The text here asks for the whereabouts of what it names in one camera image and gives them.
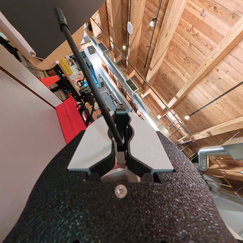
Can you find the red plastic bin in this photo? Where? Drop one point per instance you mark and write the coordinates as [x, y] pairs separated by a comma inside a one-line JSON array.
[[70, 117]]

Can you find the thin silver ventilation duct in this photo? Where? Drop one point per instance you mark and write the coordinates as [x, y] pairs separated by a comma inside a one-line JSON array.
[[108, 81]]

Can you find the white ceiling access point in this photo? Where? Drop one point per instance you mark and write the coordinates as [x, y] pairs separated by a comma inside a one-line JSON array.
[[129, 27]]

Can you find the white board stand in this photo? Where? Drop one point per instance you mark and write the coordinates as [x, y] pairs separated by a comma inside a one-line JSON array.
[[17, 36]]

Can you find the large silver ventilation duct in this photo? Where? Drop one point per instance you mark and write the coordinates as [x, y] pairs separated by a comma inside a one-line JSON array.
[[113, 64]]

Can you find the dark board with cardboard backing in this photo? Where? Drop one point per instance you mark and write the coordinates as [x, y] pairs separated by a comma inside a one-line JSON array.
[[38, 22]]

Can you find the orange traffic cone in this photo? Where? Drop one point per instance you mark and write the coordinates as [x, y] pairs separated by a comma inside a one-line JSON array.
[[49, 80]]

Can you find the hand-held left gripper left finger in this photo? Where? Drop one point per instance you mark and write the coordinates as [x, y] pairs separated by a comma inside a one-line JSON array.
[[91, 148]]

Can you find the silver duct elbow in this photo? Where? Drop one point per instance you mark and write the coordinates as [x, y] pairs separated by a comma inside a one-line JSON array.
[[208, 151]]

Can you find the yellow box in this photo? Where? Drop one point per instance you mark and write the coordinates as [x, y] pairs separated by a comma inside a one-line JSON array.
[[66, 66]]

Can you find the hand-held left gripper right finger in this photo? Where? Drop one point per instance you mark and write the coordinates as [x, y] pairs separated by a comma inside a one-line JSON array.
[[148, 146]]

